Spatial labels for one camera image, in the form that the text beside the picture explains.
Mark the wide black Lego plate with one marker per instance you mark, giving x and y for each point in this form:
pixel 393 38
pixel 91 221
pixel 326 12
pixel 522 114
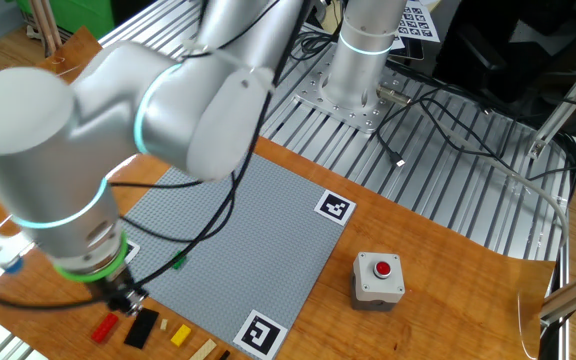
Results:
pixel 141 328

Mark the orange wooden board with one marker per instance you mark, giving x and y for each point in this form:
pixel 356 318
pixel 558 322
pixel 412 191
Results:
pixel 443 300

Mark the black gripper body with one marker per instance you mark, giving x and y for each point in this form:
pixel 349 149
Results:
pixel 115 290

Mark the long tan Lego brick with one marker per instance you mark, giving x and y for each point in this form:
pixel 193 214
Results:
pixel 203 350

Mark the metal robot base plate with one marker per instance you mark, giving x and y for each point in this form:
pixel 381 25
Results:
pixel 318 95

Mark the narrow black Lego brick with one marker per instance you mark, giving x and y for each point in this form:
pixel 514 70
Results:
pixel 224 355

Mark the wooden stick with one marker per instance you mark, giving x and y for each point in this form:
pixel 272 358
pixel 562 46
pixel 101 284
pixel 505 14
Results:
pixel 39 20
pixel 53 22

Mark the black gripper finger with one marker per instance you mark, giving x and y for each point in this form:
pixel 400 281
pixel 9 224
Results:
pixel 112 304
pixel 136 305

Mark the red push button box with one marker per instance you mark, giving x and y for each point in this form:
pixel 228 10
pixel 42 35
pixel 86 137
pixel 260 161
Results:
pixel 375 290

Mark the dark green Lego brick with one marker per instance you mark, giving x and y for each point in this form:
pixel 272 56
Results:
pixel 179 260

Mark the aluminium frame profile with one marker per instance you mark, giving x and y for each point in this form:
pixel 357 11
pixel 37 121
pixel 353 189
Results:
pixel 563 110
pixel 573 295

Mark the paper fiducial marker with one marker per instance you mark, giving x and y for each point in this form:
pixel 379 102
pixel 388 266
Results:
pixel 260 336
pixel 132 251
pixel 335 207

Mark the tiny tan Lego piece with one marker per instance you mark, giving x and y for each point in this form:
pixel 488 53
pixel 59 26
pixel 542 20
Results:
pixel 164 324

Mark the yellow Lego brick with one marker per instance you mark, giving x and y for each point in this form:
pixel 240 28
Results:
pixel 181 335

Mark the red Lego brick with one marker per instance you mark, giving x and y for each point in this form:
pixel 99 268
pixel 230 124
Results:
pixel 104 328

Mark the black fabric chair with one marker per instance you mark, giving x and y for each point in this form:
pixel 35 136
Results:
pixel 508 50

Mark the green storage box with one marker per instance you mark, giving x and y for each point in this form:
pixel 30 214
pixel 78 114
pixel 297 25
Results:
pixel 78 15

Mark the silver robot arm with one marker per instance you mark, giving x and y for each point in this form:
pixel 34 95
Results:
pixel 28 150

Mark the printed marker sheet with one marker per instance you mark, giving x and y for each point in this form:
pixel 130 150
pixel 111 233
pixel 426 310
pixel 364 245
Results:
pixel 418 22

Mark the grey Lego baseplate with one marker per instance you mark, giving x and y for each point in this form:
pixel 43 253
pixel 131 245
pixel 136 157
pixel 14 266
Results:
pixel 268 250

